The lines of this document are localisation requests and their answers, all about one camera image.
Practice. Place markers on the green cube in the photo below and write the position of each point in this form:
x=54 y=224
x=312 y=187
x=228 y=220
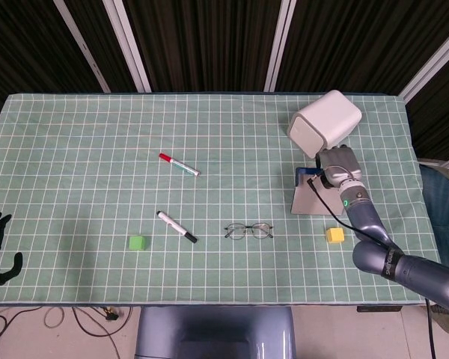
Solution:
x=138 y=243

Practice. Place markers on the yellow cube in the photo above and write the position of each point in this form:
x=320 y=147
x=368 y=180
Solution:
x=335 y=235

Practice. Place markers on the red capped whiteboard marker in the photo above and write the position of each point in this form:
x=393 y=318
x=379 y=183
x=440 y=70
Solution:
x=179 y=164

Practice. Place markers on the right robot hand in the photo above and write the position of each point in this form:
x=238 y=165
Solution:
x=340 y=164

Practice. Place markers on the power plug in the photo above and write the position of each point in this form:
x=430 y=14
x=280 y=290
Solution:
x=112 y=314

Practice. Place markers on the green checked tablecloth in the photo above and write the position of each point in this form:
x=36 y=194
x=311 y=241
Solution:
x=97 y=149

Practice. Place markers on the white rounded box appliance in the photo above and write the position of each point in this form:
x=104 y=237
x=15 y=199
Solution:
x=327 y=119

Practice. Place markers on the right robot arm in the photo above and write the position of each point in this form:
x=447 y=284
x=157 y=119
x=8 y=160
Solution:
x=363 y=217

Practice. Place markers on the black capped whiteboard marker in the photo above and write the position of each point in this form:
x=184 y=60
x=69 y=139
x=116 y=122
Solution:
x=174 y=225

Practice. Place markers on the white partition post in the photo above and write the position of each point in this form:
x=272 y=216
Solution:
x=129 y=46
x=280 y=45
x=430 y=65
x=82 y=46

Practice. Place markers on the person in blue jeans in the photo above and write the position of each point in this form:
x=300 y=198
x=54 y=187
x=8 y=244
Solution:
x=445 y=209

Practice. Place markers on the blue grey robot torso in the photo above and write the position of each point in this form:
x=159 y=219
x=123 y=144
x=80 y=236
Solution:
x=213 y=333

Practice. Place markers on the blue glasses case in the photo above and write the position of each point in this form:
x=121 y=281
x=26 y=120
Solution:
x=310 y=202

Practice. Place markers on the wire-rim eyeglasses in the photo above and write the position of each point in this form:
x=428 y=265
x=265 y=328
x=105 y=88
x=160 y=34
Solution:
x=261 y=230

